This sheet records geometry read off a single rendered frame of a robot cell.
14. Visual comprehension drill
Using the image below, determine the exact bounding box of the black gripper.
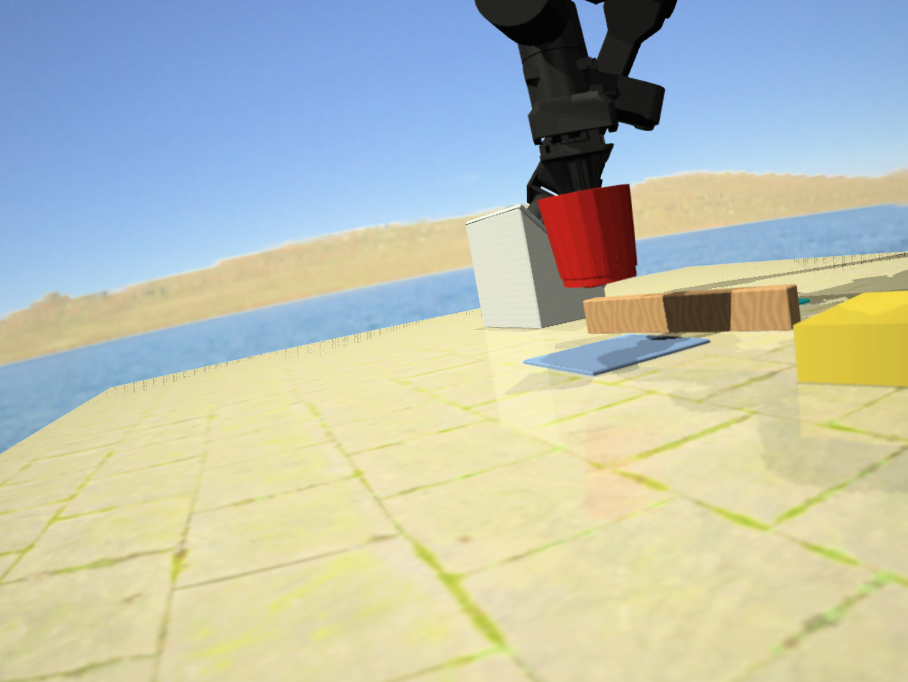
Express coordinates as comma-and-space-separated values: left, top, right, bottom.
522, 48, 619, 195

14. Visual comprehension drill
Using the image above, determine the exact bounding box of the red cup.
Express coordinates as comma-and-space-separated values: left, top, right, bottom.
537, 184, 638, 288

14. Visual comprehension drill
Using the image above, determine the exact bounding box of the wooden bar with dark middle section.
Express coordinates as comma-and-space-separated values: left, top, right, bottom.
583, 284, 800, 333

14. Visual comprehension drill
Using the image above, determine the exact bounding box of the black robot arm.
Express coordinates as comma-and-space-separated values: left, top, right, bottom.
474, 0, 678, 224

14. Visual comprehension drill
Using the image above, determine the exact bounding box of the yellow block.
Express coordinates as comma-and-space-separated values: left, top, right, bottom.
793, 291, 908, 387

